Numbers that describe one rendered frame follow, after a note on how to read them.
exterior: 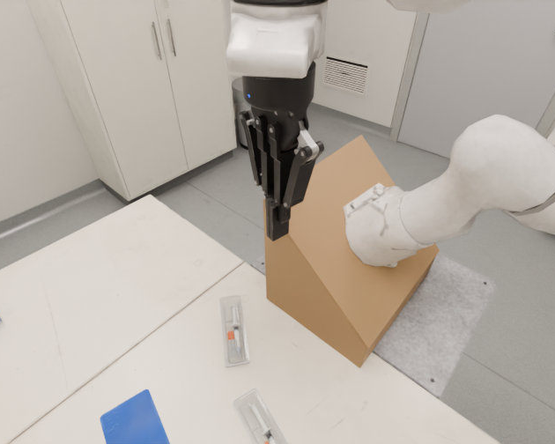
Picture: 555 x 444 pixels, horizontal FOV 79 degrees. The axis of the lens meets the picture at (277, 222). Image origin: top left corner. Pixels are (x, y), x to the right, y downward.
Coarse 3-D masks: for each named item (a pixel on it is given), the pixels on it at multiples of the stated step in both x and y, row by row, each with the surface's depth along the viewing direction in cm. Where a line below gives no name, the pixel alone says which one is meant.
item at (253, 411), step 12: (240, 396) 68; (252, 396) 68; (240, 408) 67; (252, 408) 67; (264, 408) 67; (252, 420) 65; (264, 420) 65; (252, 432) 64; (264, 432) 64; (276, 432) 64
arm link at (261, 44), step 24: (240, 24) 28; (264, 24) 27; (288, 24) 27; (312, 24) 27; (240, 48) 26; (264, 48) 26; (288, 48) 26; (312, 48) 28; (240, 72) 27; (264, 72) 26; (288, 72) 26
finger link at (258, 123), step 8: (256, 120) 38; (264, 120) 38; (256, 128) 38; (264, 128) 38; (264, 136) 39; (264, 144) 39; (264, 152) 41; (264, 160) 41; (272, 160) 42; (264, 168) 42; (272, 168) 42; (264, 176) 43; (272, 176) 43; (264, 184) 44; (264, 192) 44
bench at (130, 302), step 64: (64, 256) 101; (128, 256) 101; (192, 256) 101; (64, 320) 84; (128, 320) 84; (192, 320) 84; (256, 320) 84; (0, 384) 73; (64, 384) 73; (128, 384) 73; (192, 384) 73; (256, 384) 73; (320, 384) 73; (384, 384) 73
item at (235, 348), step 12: (228, 300) 86; (240, 300) 86; (228, 312) 84; (240, 312) 84; (228, 324) 81; (240, 324) 81; (228, 336) 79; (240, 336) 79; (228, 348) 76; (240, 348) 76; (228, 360) 74; (240, 360) 74
